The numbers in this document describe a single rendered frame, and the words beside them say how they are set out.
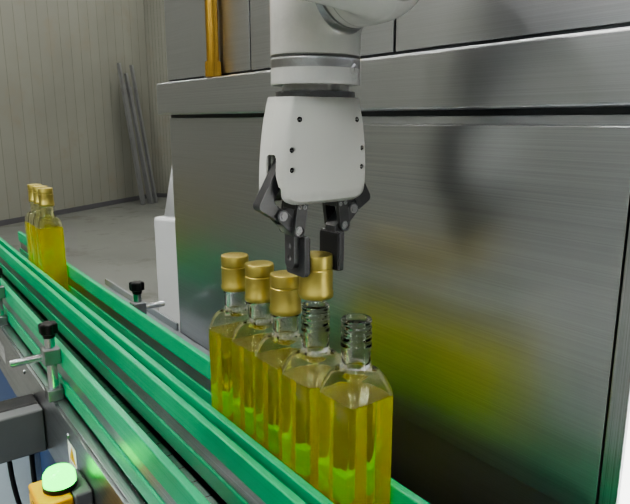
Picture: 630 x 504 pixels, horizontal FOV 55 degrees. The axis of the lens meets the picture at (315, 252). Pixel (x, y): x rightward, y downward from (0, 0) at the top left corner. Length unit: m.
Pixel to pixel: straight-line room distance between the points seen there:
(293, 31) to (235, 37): 0.48
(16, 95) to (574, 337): 9.81
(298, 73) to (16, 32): 9.79
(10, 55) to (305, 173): 9.66
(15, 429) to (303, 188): 0.77
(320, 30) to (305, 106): 0.07
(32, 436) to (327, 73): 0.86
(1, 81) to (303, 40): 9.49
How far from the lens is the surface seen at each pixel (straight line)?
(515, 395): 0.63
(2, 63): 10.04
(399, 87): 0.69
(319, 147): 0.56
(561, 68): 0.57
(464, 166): 0.62
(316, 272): 0.59
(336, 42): 0.56
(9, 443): 1.19
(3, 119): 9.95
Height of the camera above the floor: 1.49
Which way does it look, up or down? 12 degrees down
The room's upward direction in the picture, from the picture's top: straight up
